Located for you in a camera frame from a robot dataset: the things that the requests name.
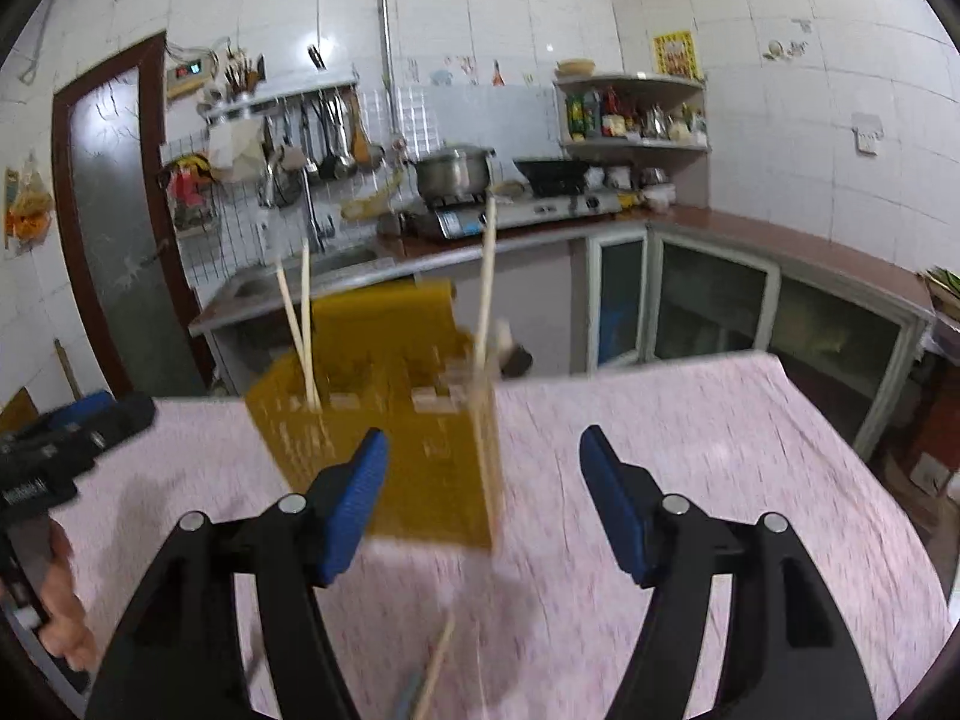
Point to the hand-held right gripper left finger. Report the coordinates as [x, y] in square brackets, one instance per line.
[352, 510]

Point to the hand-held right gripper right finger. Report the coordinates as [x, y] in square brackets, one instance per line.
[619, 510]

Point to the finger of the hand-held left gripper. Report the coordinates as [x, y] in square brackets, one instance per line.
[71, 411]
[112, 427]

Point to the yellow slotted utensil holder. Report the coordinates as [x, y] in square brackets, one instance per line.
[405, 465]

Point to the row of hanging kitchen utensils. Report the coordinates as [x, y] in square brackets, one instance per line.
[330, 142]

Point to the person's left hand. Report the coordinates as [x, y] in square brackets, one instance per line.
[64, 607]

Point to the wooden stick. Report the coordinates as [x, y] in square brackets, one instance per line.
[67, 371]

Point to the floral tablecloth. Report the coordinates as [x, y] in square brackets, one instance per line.
[712, 427]

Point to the steel sink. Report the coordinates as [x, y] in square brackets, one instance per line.
[255, 285]

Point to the brown framed glass door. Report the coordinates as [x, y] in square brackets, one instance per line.
[112, 202]

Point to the orange plastic bag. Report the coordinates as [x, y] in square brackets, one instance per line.
[30, 202]

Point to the kitchen counter cabinet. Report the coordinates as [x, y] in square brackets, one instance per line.
[712, 300]

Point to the steel faucet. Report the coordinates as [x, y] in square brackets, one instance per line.
[315, 217]

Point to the white plastic bag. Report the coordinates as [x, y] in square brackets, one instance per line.
[232, 150]

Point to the steel gas stove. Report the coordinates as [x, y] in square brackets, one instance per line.
[517, 214]

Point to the stack of bowls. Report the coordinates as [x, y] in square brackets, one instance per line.
[652, 191]

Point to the black wok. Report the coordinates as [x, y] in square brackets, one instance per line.
[551, 172]

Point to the steel cooking pot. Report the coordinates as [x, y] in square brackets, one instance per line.
[450, 174]

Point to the utensil cup with knives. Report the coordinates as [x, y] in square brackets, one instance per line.
[241, 79]

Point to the row of condiment bottles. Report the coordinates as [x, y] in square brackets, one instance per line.
[615, 120]

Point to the pale blue splash panel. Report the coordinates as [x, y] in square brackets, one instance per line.
[517, 120]

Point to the grey corner shelf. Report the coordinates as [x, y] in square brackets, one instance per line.
[637, 80]

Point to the beige bowl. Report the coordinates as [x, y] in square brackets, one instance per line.
[576, 67]

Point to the beige switch box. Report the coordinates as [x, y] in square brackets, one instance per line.
[187, 71]

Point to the steel wall rack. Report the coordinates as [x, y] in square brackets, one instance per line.
[277, 97]

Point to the white wall socket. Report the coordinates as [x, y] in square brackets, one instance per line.
[868, 139]

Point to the yellow wall poster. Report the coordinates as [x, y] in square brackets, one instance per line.
[673, 54]

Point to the metal wall pipe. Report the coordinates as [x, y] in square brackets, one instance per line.
[385, 30]

